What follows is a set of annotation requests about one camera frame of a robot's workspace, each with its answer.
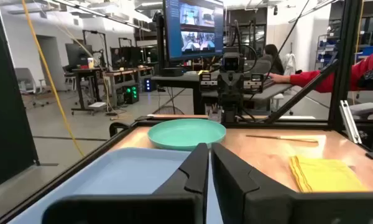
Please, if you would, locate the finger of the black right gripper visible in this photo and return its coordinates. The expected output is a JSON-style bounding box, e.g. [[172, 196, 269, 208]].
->
[[218, 70, 232, 94], [230, 70, 244, 94]]

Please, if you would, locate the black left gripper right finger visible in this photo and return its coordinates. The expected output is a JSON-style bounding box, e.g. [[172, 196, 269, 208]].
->
[[211, 142, 373, 224]]

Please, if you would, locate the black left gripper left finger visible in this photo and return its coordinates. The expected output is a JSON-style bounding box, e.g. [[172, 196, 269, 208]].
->
[[42, 142, 210, 224]]

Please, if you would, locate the green plastic plate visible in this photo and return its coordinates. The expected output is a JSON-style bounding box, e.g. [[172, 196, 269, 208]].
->
[[147, 118, 228, 152]]

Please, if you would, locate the yellow cloth napkin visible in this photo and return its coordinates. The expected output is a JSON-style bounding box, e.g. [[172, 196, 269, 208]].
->
[[288, 155, 369, 194]]

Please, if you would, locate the light blue plastic tray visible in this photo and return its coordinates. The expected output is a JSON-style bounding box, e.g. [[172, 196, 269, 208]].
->
[[6, 146, 224, 224]]

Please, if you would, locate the grey desk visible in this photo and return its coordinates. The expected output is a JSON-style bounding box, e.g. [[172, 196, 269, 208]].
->
[[201, 79, 295, 105]]

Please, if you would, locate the dark desk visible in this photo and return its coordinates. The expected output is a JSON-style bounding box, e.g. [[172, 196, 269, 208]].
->
[[150, 73, 206, 115]]

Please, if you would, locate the person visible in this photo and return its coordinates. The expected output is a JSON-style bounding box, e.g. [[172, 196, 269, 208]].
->
[[262, 44, 285, 76], [269, 48, 373, 121]]

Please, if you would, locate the white coat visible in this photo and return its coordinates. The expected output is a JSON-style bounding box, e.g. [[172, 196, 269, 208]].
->
[[282, 52, 298, 75]]

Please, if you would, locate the computer with blue lights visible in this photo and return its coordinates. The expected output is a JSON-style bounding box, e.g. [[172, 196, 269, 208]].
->
[[141, 77, 158, 93]]

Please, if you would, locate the computer with green lights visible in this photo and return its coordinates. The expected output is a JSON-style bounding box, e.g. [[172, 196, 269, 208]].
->
[[122, 85, 140, 105]]

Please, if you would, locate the wooden desk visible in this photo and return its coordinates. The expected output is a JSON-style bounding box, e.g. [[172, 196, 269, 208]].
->
[[103, 65, 155, 108]]

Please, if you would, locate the shelf with blue bins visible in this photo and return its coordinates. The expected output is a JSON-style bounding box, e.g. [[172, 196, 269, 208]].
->
[[313, 33, 340, 71]]

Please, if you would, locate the silver aluminium bar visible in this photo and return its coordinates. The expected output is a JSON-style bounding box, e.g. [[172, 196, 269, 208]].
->
[[339, 100, 363, 145]]

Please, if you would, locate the black desk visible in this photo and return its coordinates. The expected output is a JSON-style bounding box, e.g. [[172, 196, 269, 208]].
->
[[64, 67, 108, 116]]

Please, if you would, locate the grey office chair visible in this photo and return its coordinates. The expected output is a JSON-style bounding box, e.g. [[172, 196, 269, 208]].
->
[[348, 101, 373, 121], [14, 67, 50, 108]]

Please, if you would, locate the dark computer monitor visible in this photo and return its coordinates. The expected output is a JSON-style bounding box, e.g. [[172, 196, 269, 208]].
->
[[65, 43, 94, 68]]

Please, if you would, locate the black partition panel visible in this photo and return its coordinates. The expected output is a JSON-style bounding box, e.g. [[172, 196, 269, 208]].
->
[[0, 0, 40, 192]]

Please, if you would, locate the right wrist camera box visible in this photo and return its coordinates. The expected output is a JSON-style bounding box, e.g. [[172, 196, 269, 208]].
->
[[223, 52, 241, 73]]

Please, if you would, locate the wire fan guard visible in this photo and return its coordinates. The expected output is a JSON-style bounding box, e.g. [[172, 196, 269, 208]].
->
[[152, 105, 185, 116]]

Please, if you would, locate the black aluminium table frame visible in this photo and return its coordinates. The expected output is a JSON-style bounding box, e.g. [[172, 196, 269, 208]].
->
[[0, 0, 373, 224]]

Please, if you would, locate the yellow cable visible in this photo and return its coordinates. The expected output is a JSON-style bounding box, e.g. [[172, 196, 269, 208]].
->
[[21, 0, 86, 158]]

